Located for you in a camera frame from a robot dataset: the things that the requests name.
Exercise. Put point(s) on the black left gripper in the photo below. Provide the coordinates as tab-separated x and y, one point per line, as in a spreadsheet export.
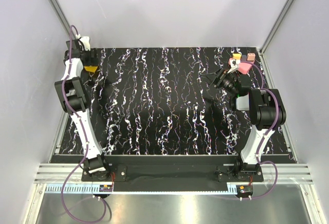
92	61

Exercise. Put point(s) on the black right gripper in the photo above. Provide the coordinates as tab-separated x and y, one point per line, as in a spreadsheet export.
216	78

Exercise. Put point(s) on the yellow socket block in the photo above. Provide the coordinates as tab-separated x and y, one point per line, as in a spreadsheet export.
91	69

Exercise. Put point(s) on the pink triangular socket base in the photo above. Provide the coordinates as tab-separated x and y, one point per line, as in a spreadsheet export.
244	67

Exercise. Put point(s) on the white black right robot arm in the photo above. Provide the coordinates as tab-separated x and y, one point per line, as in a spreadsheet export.
266	113

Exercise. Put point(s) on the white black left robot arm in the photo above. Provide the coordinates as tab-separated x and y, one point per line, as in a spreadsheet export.
75	101

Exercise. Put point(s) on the orange plug on base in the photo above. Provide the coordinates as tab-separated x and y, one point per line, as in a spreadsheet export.
236	56

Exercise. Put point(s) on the grey plug on base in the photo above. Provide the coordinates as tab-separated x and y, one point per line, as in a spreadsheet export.
243	58

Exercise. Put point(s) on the beige plug on base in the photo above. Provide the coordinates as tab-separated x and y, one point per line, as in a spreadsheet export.
251	57

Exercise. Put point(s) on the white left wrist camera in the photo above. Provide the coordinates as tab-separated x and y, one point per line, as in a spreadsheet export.
85	42

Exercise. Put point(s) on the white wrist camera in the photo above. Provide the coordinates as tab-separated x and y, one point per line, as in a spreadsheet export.
234	65
85	42

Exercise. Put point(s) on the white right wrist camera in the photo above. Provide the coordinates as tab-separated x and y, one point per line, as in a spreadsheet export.
234	65

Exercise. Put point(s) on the aluminium frame rail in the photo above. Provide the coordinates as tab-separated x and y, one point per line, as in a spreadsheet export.
287	173

